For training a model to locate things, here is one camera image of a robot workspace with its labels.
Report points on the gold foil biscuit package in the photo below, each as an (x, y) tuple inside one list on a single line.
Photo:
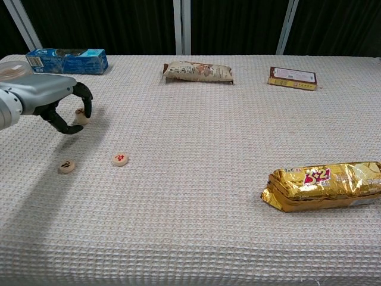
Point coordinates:
[(321, 187)]

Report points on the clear plastic snack jar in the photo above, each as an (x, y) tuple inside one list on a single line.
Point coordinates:
[(13, 70)]

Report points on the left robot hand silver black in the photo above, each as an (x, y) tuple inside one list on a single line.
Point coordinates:
[(41, 92)]

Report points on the beige waffle table cloth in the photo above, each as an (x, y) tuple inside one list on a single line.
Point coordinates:
[(190, 193)]

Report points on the beige brown snack bag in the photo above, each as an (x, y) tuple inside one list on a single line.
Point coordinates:
[(196, 73)]

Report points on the black curtain backdrop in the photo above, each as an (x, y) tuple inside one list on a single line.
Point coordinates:
[(104, 24)]

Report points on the brown yellow flat box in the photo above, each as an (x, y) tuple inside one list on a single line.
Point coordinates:
[(293, 78)]

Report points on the blue cookie box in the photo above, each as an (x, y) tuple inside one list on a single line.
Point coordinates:
[(74, 62)]

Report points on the white metal frame post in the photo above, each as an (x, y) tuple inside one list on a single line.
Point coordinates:
[(287, 26), (22, 25), (182, 26)]

